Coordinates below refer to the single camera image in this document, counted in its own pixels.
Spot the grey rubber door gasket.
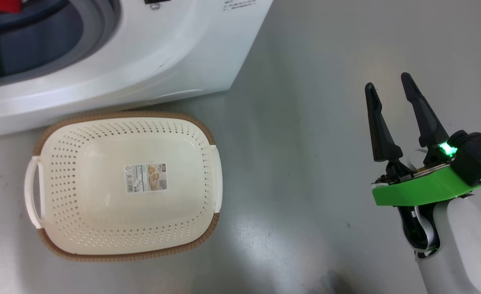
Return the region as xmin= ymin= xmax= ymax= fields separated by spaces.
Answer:
xmin=0 ymin=0 xmax=121 ymax=87

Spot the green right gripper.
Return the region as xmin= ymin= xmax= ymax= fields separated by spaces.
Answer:
xmin=365 ymin=72 xmax=481 ymax=207

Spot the white washing machine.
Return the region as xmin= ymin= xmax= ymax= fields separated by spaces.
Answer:
xmin=0 ymin=0 xmax=274 ymax=140

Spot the paper basket label sticker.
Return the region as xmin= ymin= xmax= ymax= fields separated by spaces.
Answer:
xmin=123 ymin=163 xmax=168 ymax=194

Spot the red and white garment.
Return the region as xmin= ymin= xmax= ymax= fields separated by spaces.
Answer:
xmin=0 ymin=0 xmax=23 ymax=33

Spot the cream perforated laundry basket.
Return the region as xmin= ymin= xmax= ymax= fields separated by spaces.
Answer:
xmin=24 ymin=111 xmax=224 ymax=262

